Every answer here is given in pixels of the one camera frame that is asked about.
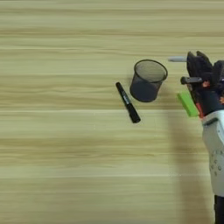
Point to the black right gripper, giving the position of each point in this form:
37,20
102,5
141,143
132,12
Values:
209,97

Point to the green rectangular block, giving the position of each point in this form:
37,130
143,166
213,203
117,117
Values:
188,104

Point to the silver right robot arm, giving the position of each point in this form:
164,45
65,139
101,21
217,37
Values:
215,145

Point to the black mesh pen cup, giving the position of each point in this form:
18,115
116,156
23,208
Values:
145,89

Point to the black marker pen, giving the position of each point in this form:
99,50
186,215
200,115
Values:
128,103

